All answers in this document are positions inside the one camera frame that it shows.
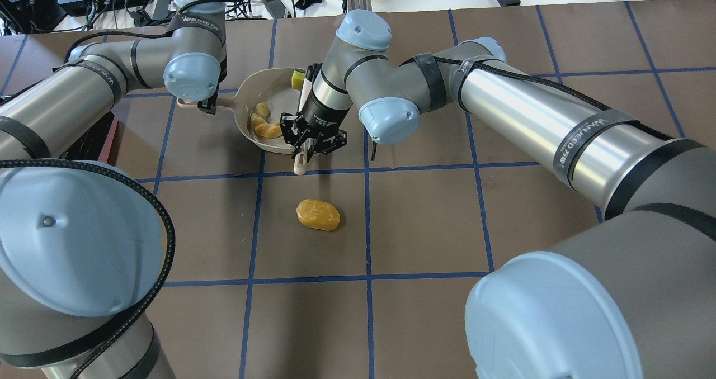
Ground croissant bread piece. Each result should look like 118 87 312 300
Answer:
249 102 283 139

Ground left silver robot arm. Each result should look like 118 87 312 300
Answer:
2 0 227 378

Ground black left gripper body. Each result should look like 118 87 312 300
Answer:
197 91 218 115

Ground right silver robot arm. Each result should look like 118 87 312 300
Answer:
280 10 715 378

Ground beige plastic dustpan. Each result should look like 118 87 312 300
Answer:
177 67 309 155

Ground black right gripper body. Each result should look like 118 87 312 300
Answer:
280 106 348 157

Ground white hand brush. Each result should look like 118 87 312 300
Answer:
293 66 317 176

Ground yellow green sponge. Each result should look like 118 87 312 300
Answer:
291 70 306 91

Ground yellow oval bread bun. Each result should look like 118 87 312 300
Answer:
296 199 342 231

